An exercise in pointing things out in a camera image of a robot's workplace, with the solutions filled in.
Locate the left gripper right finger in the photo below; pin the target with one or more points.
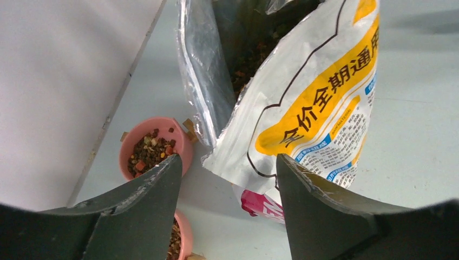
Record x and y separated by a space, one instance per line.
326 221

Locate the empty pink bowl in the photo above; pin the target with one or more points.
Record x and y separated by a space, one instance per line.
153 141

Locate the pink bowl with kibble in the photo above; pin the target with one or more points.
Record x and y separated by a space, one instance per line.
181 241

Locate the cat food bag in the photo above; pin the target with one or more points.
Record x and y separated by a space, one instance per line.
279 77

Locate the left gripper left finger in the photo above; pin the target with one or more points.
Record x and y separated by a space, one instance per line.
132 221

